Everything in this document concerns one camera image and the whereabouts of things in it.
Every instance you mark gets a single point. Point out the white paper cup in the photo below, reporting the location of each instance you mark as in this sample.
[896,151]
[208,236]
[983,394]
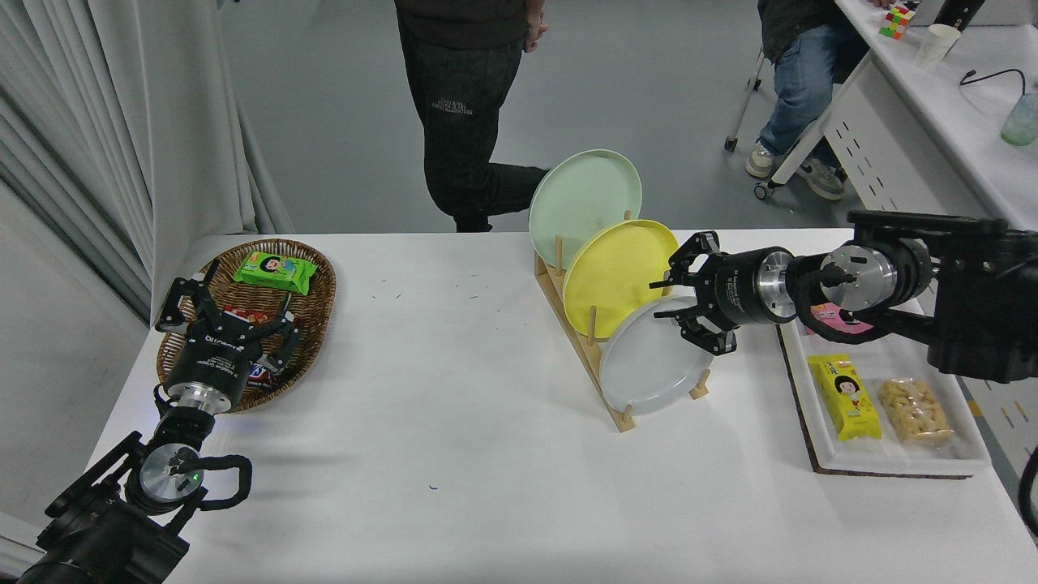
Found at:
[937,45]

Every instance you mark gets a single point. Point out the clear bag of puffed snacks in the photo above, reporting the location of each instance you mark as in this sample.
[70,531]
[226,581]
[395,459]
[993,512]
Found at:
[916,414]

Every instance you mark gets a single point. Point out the red snack bar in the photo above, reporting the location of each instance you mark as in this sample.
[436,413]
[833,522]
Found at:
[243,314]

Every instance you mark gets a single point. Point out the white desk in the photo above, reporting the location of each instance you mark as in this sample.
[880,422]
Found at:
[916,162]

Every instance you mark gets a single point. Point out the standing person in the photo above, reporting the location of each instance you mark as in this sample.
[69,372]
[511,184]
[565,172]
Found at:
[462,97]

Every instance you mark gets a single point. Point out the colourful puzzle cube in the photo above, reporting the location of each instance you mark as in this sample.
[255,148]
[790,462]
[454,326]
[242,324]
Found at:
[896,22]

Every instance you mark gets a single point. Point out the standing person's hand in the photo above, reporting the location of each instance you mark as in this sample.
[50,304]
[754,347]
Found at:
[536,28]

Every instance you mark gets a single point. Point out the wooden plate rack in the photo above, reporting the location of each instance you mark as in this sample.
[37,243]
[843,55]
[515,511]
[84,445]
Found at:
[626,422]

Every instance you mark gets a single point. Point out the green snack pack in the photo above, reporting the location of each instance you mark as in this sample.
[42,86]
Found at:
[276,272]

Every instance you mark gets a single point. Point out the seated person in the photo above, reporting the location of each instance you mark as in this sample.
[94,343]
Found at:
[799,81]

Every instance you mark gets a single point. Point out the yellow plate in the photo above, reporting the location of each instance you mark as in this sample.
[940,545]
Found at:
[612,276]

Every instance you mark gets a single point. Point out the brown blue snack bar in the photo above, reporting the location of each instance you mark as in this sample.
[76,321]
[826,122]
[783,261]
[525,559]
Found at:
[259,373]

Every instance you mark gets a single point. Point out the brown wicker basket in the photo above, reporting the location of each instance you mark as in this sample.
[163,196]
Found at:
[316,300]

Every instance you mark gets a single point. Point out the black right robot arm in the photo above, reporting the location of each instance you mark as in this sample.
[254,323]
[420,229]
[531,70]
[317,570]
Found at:
[981,300]

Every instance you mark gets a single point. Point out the black object on desk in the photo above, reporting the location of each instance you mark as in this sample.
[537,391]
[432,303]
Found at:
[957,12]

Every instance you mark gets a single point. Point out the yellow snack pack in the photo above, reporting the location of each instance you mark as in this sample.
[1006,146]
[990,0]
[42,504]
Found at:
[847,397]

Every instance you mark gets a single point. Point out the translucent green bottle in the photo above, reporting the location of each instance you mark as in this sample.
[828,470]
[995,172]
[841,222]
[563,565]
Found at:
[1020,122]

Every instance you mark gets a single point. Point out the grey curtain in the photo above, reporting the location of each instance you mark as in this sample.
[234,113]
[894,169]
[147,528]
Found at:
[122,122]

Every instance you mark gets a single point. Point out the white tray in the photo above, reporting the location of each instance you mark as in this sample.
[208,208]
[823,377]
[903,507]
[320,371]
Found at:
[957,405]

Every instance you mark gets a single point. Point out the grey plate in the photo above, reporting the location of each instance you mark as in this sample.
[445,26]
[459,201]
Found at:
[649,373]

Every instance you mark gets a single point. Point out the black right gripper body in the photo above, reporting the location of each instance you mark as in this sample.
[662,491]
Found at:
[734,288]

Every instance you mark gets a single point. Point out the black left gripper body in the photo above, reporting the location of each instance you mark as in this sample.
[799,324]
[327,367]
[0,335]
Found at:
[212,361]

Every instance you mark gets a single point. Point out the pink snack pack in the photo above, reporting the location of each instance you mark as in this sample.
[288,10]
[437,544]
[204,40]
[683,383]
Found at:
[827,315]

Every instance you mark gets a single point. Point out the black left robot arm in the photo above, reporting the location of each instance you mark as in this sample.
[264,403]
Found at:
[97,535]

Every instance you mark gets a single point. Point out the pale green plate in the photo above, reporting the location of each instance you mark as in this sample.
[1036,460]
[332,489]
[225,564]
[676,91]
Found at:
[584,203]

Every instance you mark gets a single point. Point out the white chair leg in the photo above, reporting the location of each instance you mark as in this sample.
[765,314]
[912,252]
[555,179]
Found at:
[731,144]

